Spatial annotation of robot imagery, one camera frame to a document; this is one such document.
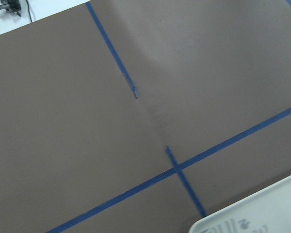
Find white plastic tray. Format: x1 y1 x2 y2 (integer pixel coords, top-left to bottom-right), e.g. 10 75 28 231
189 175 291 233

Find black tripod stick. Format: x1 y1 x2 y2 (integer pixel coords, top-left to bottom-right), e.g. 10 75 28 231
0 0 35 23

